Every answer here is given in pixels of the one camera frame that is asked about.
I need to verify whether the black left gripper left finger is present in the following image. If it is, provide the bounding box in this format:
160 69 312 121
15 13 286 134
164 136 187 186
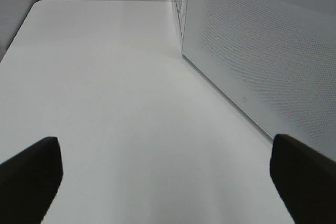
1 136 64 223

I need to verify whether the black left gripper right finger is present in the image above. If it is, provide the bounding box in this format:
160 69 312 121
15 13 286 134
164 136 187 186
270 134 335 223

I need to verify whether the white microwave door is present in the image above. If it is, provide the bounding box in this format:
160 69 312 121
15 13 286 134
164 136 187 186
182 0 335 159

